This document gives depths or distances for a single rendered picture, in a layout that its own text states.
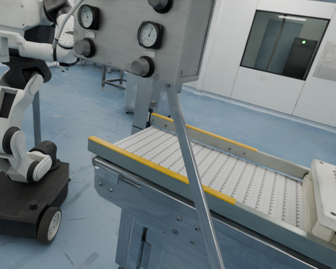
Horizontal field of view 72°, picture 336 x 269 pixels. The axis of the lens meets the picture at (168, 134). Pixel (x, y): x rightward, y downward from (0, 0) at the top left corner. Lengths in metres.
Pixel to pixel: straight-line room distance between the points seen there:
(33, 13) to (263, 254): 1.31
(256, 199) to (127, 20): 0.42
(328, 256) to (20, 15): 1.38
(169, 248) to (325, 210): 0.36
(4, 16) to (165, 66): 1.13
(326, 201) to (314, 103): 5.27
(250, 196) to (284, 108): 5.22
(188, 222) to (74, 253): 1.15
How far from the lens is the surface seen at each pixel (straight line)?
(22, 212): 1.54
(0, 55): 1.19
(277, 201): 0.56
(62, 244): 1.62
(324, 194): 0.51
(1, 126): 1.41
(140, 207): 0.54
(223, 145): 0.68
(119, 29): 0.41
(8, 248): 1.67
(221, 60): 5.81
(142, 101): 0.78
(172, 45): 0.36
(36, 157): 1.79
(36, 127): 2.24
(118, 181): 0.54
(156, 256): 0.68
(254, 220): 0.44
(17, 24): 1.39
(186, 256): 0.63
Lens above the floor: 1.22
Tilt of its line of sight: 23 degrees down
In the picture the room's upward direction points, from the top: 11 degrees clockwise
